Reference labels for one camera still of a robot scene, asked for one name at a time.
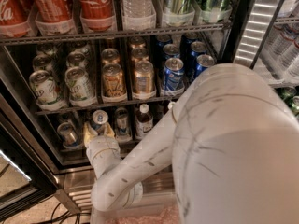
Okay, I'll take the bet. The black cable on floor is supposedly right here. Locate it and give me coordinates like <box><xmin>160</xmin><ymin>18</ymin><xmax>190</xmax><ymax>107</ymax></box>
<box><xmin>29</xmin><ymin>202</ymin><xmax>92</xmax><ymax>224</ymax></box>

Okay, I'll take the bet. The blue pepsi can front left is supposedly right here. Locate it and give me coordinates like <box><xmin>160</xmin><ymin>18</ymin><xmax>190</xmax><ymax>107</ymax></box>
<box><xmin>161</xmin><ymin>58</ymin><xmax>185</xmax><ymax>95</ymax></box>

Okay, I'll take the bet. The red coca-cola can right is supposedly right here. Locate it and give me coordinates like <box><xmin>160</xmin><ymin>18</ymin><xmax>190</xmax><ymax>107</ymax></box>
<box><xmin>79</xmin><ymin>0</ymin><xmax>114</xmax><ymax>33</ymax></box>

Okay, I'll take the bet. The steel fridge door frame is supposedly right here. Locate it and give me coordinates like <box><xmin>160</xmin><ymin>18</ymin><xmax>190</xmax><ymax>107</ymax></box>
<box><xmin>221</xmin><ymin>0</ymin><xmax>285</xmax><ymax>68</ymax></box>

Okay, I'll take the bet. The gold can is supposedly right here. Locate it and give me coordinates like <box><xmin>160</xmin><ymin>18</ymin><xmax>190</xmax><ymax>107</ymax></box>
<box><xmin>133</xmin><ymin>61</ymin><xmax>156</xmax><ymax>100</ymax></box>
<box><xmin>102</xmin><ymin>63</ymin><xmax>127</xmax><ymax>103</ymax></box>

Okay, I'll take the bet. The silver green can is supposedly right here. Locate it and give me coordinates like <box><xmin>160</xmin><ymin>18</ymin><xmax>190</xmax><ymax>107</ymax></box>
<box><xmin>162</xmin><ymin>0</ymin><xmax>194</xmax><ymax>27</ymax></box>

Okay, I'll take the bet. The gold can front right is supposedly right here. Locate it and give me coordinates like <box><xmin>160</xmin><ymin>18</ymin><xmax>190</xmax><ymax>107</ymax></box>
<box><xmin>133</xmin><ymin>61</ymin><xmax>156</xmax><ymax>100</ymax></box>

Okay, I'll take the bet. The gold can front left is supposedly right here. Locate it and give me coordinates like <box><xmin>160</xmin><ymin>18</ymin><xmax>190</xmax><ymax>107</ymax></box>
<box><xmin>102</xmin><ymin>63</ymin><xmax>127</xmax><ymax>103</ymax></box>

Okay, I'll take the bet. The green white can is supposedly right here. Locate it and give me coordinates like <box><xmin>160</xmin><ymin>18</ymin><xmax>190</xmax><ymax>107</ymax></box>
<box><xmin>64</xmin><ymin>66</ymin><xmax>96</xmax><ymax>107</ymax></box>
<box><xmin>29</xmin><ymin>70</ymin><xmax>66</xmax><ymax>111</ymax></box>

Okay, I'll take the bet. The green can top right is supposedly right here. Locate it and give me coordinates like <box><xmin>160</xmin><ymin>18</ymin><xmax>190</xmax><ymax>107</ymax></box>
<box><xmin>201</xmin><ymin>0</ymin><xmax>230</xmax><ymax>22</ymax></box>

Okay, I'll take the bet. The red coca-cola can middle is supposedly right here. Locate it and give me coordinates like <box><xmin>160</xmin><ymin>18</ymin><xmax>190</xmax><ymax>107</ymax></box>
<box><xmin>35</xmin><ymin>0</ymin><xmax>77</xmax><ymax>36</ymax></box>

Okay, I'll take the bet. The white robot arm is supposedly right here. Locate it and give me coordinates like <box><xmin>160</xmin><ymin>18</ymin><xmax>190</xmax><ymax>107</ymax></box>
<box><xmin>85</xmin><ymin>63</ymin><xmax>299</xmax><ymax>224</ymax></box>

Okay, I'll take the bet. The blue pepsi can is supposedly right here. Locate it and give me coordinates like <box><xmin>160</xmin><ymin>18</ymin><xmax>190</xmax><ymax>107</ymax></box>
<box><xmin>195</xmin><ymin>54</ymin><xmax>215</xmax><ymax>76</ymax></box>
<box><xmin>161</xmin><ymin>58</ymin><xmax>185</xmax><ymax>95</ymax></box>

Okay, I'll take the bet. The brown tea bottle left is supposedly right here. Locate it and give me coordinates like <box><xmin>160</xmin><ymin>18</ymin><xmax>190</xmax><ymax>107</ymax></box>
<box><xmin>135</xmin><ymin>104</ymin><xmax>153</xmax><ymax>139</ymax></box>

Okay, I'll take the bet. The red coca-cola can left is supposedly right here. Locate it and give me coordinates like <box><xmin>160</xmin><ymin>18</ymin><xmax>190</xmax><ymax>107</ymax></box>
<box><xmin>0</xmin><ymin>0</ymin><xmax>34</xmax><ymax>37</ymax></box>

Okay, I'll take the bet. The green white can front left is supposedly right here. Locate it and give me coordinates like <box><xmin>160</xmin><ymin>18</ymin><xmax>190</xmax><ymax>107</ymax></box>
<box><xmin>29</xmin><ymin>70</ymin><xmax>66</xmax><ymax>111</ymax></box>

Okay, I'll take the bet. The clear plastic bin left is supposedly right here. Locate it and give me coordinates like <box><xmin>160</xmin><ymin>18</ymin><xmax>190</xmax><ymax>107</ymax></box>
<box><xmin>90</xmin><ymin>203</ymin><xmax>180</xmax><ymax>224</ymax></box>

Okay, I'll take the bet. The upper wire fridge shelf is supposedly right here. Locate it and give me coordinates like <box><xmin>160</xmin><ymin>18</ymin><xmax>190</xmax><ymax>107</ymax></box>
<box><xmin>0</xmin><ymin>22</ymin><xmax>233</xmax><ymax>46</ymax></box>

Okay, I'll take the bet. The red coca-cola can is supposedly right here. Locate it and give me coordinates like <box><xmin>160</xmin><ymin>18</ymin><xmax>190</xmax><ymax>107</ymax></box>
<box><xmin>35</xmin><ymin>0</ymin><xmax>77</xmax><ymax>36</ymax></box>
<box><xmin>0</xmin><ymin>0</ymin><xmax>34</xmax><ymax>37</ymax></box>
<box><xmin>79</xmin><ymin>0</ymin><xmax>114</xmax><ymax>33</ymax></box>

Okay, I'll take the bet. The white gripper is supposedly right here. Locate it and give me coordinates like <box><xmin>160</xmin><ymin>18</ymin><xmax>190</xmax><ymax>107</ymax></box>
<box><xmin>83</xmin><ymin>122</ymin><xmax>121</xmax><ymax>178</ymax></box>

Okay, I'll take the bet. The clear water bottle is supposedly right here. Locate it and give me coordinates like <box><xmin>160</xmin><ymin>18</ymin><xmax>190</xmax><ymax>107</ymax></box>
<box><xmin>122</xmin><ymin>0</ymin><xmax>155</xmax><ymax>31</ymax></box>

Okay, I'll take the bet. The green can right fridge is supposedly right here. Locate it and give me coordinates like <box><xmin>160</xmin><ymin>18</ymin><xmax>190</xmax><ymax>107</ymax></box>
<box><xmin>288</xmin><ymin>96</ymin><xmax>299</xmax><ymax>115</ymax></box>

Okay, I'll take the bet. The blue pepsi can front right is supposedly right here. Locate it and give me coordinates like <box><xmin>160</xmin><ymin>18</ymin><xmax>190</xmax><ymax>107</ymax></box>
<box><xmin>195</xmin><ymin>54</ymin><xmax>215</xmax><ymax>76</ymax></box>

